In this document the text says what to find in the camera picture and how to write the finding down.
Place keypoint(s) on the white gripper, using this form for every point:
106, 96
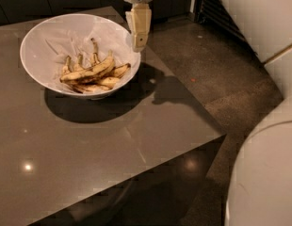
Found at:
139, 18

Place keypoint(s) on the spotted yellow banana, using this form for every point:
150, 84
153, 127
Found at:
91, 73

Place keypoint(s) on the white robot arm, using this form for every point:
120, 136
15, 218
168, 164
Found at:
260, 190

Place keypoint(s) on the right short yellow banana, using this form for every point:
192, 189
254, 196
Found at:
120, 71

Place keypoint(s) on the front lower yellow banana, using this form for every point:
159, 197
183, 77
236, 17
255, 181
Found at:
107, 83

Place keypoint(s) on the white bowl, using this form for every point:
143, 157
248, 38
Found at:
37, 57

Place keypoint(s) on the white paper liner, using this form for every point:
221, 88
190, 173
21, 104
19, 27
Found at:
76, 52

